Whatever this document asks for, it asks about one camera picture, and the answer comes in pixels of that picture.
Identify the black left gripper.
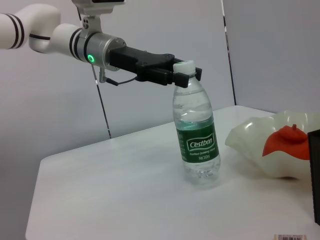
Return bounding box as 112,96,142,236
109,47,203,88

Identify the clear water bottle green label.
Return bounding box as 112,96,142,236
171,60,221,190

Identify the red round fruit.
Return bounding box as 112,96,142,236
261,123,311,161

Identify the pale green glass fruit plate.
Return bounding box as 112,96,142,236
224,109,320,180

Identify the black mesh pen holder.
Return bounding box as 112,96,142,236
306,129,320,225

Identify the beige eraser with barcode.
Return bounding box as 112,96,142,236
273,233,306,240

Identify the left gripper cable with plug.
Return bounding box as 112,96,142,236
98,66,138,87

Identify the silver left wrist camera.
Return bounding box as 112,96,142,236
71,0,127,35

